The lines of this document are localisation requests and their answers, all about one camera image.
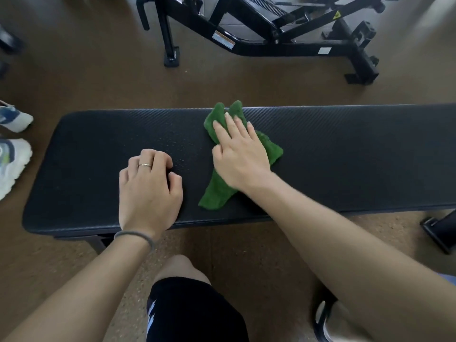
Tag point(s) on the person's right hand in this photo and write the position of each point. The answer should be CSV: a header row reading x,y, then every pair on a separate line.
x,y
242,160

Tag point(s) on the person's left hand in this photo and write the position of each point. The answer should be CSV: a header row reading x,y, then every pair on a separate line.
x,y
149,199

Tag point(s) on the person's right middle finger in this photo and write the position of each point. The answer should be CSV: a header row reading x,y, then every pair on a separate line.
x,y
232,125

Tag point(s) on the person's right thumb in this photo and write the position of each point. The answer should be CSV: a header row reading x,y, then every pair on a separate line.
x,y
217,156

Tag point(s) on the person's left little finger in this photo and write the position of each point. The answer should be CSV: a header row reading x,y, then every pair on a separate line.
x,y
123,176

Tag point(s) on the person's right little finger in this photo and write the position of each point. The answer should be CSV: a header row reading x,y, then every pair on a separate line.
x,y
254,132

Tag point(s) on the person's left thumb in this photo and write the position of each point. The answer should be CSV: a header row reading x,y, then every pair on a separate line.
x,y
177,192

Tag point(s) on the person's left middle finger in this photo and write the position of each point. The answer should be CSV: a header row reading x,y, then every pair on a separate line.
x,y
146,158

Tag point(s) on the green cleaning cloth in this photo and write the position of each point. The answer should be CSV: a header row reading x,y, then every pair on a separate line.
x,y
217,190

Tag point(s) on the person's right forearm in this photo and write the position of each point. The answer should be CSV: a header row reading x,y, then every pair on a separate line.
x,y
349,259

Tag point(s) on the person's left forearm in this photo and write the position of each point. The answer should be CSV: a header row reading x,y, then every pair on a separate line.
x,y
82,292

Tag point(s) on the black bench leg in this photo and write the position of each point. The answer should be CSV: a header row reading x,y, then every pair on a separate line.
x,y
99,242
441,229

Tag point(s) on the person's left leg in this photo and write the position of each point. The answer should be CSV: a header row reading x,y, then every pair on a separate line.
x,y
181,268

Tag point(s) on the white warning label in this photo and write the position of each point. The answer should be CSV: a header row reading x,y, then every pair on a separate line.
x,y
223,40

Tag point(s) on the black padded bench seat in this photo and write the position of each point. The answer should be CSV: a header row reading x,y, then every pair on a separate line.
x,y
338,163

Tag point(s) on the small white sticker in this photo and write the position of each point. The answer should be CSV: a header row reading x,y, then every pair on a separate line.
x,y
324,50

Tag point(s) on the black shorts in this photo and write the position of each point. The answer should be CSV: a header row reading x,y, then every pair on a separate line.
x,y
199,313

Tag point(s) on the metal coil spring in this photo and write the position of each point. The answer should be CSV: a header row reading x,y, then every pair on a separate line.
x,y
271,7

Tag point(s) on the yellow triangle sticker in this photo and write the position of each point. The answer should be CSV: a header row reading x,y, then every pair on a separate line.
x,y
335,15

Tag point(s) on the black equipment foot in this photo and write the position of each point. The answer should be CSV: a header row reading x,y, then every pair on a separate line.
x,y
10,39

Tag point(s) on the black and white shoe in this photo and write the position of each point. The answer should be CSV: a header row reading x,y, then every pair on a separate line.
x,y
335,324

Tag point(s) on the blue shirt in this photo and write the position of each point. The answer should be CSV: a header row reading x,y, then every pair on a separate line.
x,y
448,278

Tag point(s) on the black exercise machine frame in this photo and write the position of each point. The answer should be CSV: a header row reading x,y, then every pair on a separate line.
x,y
256,46

